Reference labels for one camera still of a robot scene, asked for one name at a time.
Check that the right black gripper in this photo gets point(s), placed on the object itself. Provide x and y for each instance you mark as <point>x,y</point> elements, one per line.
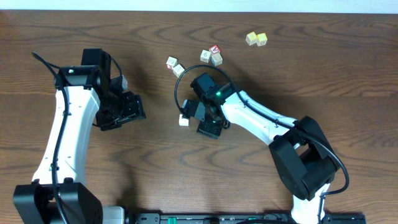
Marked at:
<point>206,129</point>

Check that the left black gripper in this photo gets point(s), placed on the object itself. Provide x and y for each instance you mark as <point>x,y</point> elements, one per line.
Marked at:
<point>134,109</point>

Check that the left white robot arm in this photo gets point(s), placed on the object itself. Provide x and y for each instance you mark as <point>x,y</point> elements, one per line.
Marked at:
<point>86,97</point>

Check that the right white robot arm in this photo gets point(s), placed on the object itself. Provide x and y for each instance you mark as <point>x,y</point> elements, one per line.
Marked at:
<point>302,156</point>

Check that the plain white wooden block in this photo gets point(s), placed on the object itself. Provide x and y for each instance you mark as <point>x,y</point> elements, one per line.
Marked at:
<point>183,121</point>

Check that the white block red print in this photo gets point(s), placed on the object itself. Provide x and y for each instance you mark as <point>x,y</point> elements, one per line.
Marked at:
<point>171,62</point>

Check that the white block yellow edge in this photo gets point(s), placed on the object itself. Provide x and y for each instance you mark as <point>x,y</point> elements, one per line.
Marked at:
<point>178,70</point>

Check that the blue edged letter block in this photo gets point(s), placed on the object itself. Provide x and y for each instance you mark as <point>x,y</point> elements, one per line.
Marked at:
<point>216,59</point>

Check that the white block centre cluster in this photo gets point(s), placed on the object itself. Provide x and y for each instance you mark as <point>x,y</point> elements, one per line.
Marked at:
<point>205,56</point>

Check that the red letter A block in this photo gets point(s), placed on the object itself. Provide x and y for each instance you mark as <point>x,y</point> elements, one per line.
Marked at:
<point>214,49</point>

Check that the yellow block left of pair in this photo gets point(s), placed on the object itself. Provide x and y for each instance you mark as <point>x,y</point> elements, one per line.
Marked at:
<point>251,38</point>

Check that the yellow block of pair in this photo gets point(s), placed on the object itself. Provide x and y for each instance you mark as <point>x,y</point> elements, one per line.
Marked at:
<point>261,39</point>
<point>251,38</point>

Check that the yellow block right of pair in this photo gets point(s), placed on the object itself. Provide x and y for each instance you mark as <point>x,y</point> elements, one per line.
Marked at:
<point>261,39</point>

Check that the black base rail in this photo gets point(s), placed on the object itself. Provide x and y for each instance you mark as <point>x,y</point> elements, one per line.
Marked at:
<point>269,217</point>

